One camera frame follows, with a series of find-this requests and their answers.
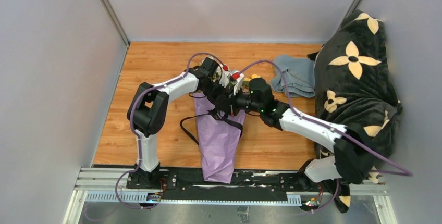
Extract black strap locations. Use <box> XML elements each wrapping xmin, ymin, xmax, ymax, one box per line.
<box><xmin>179</xmin><ymin>108</ymin><xmax>244</xmax><ymax>146</ymax></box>

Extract yellow fake flower stem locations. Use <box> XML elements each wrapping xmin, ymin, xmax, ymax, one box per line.
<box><xmin>241</xmin><ymin>74</ymin><xmax>261</xmax><ymax>90</ymax></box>

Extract pink wrapping paper sheet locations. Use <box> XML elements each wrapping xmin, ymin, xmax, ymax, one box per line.
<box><xmin>193</xmin><ymin>93</ymin><xmax>246</xmax><ymax>184</ymax></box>

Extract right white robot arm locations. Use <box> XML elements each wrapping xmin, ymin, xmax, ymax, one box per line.
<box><xmin>228</xmin><ymin>78</ymin><xmax>375</xmax><ymax>192</ymax></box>

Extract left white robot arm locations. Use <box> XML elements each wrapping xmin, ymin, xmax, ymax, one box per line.
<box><xmin>127</xmin><ymin>53</ymin><xmax>244</xmax><ymax>189</ymax></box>

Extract light blue cloth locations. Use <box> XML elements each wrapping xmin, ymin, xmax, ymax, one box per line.
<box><xmin>270</xmin><ymin>55</ymin><xmax>315</xmax><ymax>98</ymax></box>

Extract dark floral blanket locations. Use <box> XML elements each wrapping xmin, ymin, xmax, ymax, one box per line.
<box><xmin>309</xmin><ymin>10</ymin><xmax>402</xmax><ymax>213</ymax></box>

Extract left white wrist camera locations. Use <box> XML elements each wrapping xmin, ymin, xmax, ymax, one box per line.
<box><xmin>219</xmin><ymin>65</ymin><xmax>236</xmax><ymax>88</ymax></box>

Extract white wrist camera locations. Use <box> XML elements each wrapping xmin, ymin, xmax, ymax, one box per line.
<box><xmin>219</xmin><ymin>65</ymin><xmax>236</xmax><ymax>88</ymax></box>
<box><xmin>229</xmin><ymin>70</ymin><xmax>245</xmax><ymax>95</ymax></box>

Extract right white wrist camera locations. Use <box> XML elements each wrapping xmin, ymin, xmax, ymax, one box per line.
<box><xmin>229</xmin><ymin>70</ymin><xmax>245</xmax><ymax>95</ymax></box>

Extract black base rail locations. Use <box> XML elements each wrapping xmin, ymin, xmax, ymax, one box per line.
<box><xmin>126</xmin><ymin>167</ymin><xmax>328</xmax><ymax>205</ymax></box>

